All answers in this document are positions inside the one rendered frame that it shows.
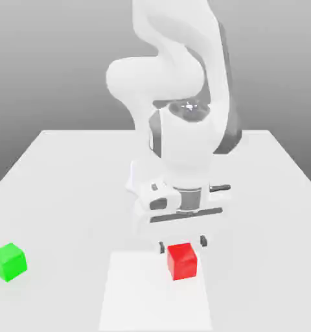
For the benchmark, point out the small green cube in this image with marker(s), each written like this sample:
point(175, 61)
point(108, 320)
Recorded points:
point(8, 262)

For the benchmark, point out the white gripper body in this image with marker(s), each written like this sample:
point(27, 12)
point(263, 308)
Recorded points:
point(181, 225)

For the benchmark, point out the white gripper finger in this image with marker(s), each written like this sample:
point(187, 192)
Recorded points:
point(161, 247)
point(203, 240)

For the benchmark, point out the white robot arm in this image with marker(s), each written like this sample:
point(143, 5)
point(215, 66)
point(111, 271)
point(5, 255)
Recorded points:
point(186, 145)

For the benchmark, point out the small red cube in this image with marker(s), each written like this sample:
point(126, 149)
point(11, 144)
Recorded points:
point(182, 262)

